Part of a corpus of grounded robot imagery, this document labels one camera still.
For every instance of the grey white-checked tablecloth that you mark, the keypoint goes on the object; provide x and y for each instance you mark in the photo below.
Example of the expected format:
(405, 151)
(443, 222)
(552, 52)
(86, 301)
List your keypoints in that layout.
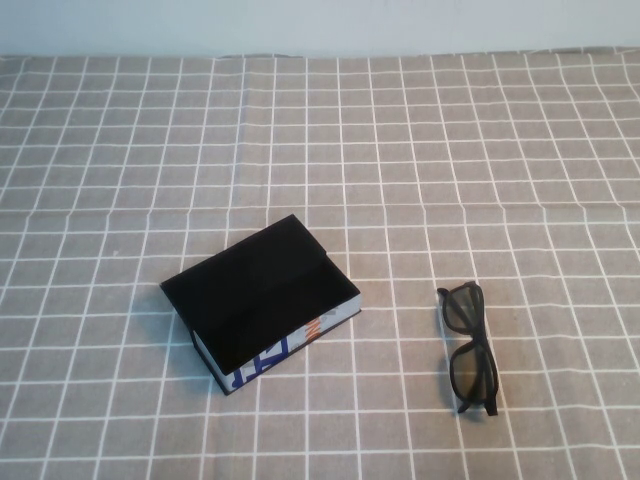
(450, 175)

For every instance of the black-framed sunglasses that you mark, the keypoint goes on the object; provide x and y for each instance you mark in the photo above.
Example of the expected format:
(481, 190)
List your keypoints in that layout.
(472, 372)

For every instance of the black glasses case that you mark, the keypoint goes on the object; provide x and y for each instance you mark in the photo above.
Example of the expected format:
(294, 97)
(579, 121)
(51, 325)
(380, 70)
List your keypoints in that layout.
(250, 285)

